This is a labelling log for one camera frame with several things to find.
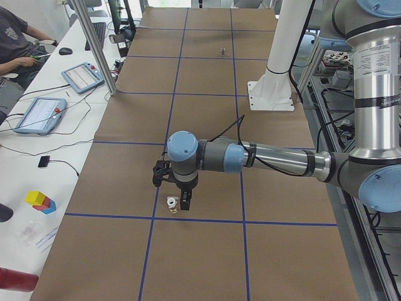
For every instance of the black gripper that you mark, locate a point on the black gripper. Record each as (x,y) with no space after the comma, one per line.
(185,187)

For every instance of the white PPR brass valve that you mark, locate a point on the white PPR brass valve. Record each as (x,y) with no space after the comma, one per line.
(173,204)

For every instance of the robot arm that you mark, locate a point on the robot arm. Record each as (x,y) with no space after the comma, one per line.
(370,172)

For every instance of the blue wooden block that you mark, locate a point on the blue wooden block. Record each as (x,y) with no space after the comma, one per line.
(51,209)

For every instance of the red wooden block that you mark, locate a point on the red wooden block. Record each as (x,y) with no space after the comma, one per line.
(44,206)

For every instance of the small black box device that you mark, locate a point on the small black box device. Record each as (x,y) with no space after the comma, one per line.
(44,161)

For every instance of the yellow wooden block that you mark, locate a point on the yellow wooden block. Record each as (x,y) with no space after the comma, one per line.
(35,198)

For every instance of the far blue teach pendant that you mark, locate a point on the far blue teach pendant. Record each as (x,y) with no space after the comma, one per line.
(83,77)

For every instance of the blue teach pendant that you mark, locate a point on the blue teach pendant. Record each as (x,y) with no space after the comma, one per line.
(42,116)
(83,77)

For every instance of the near blue teach pendant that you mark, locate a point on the near blue teach pendant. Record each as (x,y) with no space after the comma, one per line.
(42,116)

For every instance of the clear plastic bag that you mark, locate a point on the clear plastic bag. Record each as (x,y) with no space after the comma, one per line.
(29,234)

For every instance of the black rounded object table edge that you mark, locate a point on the black rounded object table edge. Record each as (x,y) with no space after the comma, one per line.
(6,213)

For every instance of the black keyboard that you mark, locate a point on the black keyboard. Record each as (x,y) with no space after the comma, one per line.
(100,31)

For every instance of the black computer mouse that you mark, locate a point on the black computer mouse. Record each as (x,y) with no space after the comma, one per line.
(65,51)

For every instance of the red cylinder object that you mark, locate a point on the red cylinder object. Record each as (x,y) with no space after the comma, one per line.
(18,281)

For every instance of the seated person grey shirt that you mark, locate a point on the seated person grey shirt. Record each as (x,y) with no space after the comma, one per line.
(21,60)

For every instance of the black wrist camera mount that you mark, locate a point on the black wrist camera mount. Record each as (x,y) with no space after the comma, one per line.
(162,171)

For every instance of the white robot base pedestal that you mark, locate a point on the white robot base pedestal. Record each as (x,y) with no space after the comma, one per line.
(272,92)

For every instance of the aluminium frame post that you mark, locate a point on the aluminium frame post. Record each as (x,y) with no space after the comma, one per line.
(96,49)

